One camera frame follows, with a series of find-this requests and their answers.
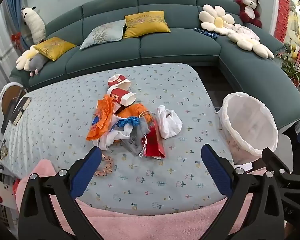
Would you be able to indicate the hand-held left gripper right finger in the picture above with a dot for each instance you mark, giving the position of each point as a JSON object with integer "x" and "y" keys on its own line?
{"x": 216, "y": 170}

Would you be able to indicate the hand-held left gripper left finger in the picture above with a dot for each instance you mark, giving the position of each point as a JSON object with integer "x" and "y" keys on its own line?
{"x": 86, "y": 173}

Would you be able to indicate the trash bin with white liner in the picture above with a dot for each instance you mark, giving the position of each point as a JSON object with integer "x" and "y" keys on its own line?
{"x": 250, "y": 122}

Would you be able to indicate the orange plastic bag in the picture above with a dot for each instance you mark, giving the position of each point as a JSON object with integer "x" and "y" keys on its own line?
{"x": 135, "y": 110}
{"x": 102, "y": 120}

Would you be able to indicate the grey cloth bag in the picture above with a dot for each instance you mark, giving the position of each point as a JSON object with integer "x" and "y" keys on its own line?
{"x": 137, "y": 135}

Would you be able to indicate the white cloth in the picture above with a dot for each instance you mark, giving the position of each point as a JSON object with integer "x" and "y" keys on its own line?
{"x": 110, "y": 137}

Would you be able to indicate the green potted plant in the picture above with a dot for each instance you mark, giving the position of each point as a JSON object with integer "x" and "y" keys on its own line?
{"x": 292, "y": 72}

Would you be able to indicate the blue crumpled wrapper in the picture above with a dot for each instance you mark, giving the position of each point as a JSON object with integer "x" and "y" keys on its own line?
{"x": 126, "y": 122}

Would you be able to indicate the white plastic bag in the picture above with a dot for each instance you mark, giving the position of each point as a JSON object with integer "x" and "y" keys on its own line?
{"x": 168, "y": 123}

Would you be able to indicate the red paper bag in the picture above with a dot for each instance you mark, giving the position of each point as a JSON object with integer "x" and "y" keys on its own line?
{"x": 152, "y": 142}

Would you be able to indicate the red white paper cup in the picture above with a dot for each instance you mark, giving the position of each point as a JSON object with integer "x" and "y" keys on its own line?
{"x": 120, "y": 95}
{"x": 116, "y": 81}

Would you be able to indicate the pink fluffy blanket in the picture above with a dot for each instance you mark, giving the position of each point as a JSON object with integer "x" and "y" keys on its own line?
{"x": 152, "y": 227}

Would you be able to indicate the white red-dotted bag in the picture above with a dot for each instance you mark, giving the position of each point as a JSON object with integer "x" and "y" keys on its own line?
{"x": 2, "y": 195}

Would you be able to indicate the dark hardcover book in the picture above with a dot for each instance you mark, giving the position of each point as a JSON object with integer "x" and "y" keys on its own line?
{"x": 22, "y": 107}

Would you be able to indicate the floral tablecloth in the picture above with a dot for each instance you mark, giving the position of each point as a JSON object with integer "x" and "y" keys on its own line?
{"x": 165, "y": 92}

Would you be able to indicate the white flower cushion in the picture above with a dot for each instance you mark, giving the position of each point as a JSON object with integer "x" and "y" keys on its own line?
{"x": 217, "y": 21}
{"x": 252, "y": 45}
{"x": 23, "y": 61}

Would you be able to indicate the round wooden side table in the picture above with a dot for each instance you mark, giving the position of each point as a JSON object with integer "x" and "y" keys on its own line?
{"x": 8, "y": 97}

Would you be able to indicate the grey plush toy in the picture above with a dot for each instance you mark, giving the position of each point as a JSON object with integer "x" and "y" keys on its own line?
{"x": 37, "y": 63}

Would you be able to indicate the pale pink cloth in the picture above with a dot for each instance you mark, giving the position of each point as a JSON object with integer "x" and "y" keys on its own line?
{"x": 242, "y": 31}

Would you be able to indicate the small yellow embroidered cushion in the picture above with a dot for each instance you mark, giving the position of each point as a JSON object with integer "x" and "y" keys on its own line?
{"x": 55, "y": 47}

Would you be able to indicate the teal sectional sofa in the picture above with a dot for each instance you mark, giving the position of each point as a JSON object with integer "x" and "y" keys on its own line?
{"x": 165, "y": 50}

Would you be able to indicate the red teddy bear plush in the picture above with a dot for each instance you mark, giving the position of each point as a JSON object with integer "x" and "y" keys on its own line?
{"x": 250, "y": 15}

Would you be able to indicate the blue patterned cloth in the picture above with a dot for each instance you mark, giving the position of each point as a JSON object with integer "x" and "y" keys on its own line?
{"x": 205, "y": 32}

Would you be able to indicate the light blue embroidered cushion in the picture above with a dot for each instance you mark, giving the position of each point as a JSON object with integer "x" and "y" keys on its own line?
{"x": 102, "y": 35}

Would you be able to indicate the white sheer curtain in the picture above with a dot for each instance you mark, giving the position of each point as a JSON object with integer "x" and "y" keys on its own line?
{"x": 0, "y": 55}

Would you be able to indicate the red curtain bow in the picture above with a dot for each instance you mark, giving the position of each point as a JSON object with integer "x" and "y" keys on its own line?
{"x": 16, "y": 38}

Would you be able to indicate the long white plush toy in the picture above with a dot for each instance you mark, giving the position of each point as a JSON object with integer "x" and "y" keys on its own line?
{"x": 36, "y": 26}

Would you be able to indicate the large yellow embroidered cushion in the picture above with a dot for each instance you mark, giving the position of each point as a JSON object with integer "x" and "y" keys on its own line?
{"x": 145, "y": 25}

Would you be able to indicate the blue curtain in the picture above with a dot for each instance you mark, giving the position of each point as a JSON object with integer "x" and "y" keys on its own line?
{"x": 16, "y": 10}

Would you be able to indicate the red flower wall decoration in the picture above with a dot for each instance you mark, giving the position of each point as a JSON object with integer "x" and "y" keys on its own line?
{"x": 281, "y": 12}

